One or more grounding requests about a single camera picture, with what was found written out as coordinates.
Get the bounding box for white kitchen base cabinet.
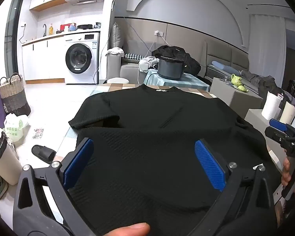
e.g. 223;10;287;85
22;35;65;83

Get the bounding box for houndstooth pillow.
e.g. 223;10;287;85
123;53;144;63

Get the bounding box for teal tablecloth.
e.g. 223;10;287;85
144;69;210;92

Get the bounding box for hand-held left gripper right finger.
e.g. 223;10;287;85
187;139;278;236

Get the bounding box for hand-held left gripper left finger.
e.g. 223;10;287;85
12;138;100;236

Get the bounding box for beige trash bin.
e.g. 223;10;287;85
0;128;22;186

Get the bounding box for person's right hand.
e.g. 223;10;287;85
281;156;295;195

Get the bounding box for blue pillow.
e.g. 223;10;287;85
211;61;234;73

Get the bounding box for green teapot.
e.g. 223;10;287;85
230;74;243;86

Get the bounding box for grey sofa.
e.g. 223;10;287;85
106;52;160;85

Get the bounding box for white cloth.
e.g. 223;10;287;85
106;47;125;56

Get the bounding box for person's left hand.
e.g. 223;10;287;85
105;222;151;236

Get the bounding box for dark glass door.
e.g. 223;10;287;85
4;0;27;79

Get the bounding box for grey cushion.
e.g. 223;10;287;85
112;22;124;50

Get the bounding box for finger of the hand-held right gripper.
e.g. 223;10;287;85
265;126;287;145
269;118;291;133

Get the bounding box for dark clothes pile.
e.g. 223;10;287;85
241;70;284;99

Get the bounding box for black jacket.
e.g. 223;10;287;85
151;45;201;75

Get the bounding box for woven laundry basket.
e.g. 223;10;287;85
0;72;31;117

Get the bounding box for grey upholstered bed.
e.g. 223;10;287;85
204;39;295;99

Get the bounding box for white washing machine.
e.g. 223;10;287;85
64;32;100;84

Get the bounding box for checked tablecloth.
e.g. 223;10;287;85
49;82;286;217

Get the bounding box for light grey clothes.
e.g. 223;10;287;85
139;56;160;73

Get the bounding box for white plastic bag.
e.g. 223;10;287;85
4;113;30;142

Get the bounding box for white round stool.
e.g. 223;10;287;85
107;77;130;85

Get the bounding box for cream paper roll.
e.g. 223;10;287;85
279;101;295;125

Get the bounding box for grey cube ottoman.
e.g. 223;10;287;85
210;77;263;110

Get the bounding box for white curtain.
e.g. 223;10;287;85
248;13;289;87

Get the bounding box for black slipper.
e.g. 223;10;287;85
31;145;57;164

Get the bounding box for white paper roll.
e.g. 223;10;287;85
261;91;282;120

